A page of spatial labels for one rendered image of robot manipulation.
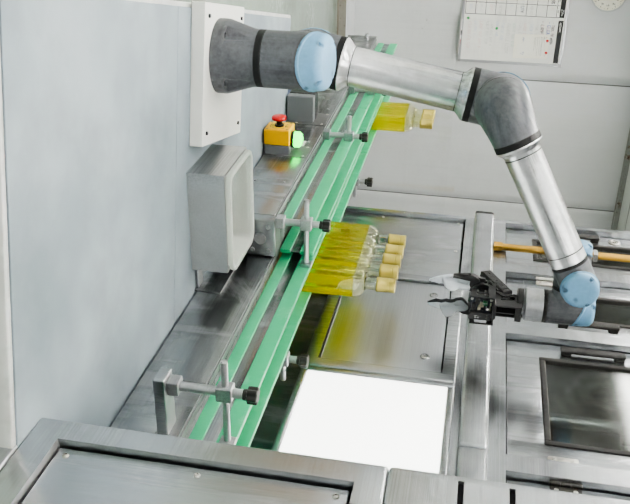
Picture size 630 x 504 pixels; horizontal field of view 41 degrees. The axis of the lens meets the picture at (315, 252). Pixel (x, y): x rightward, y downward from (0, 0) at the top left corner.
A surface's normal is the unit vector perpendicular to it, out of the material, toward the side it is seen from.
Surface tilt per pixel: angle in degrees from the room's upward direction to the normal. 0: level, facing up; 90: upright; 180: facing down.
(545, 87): 90
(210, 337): 90
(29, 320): 0
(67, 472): 90
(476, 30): 90
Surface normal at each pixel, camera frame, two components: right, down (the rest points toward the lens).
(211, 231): -0.19, 0.45
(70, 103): 0.98, 0.10
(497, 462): 0.01, -0.89
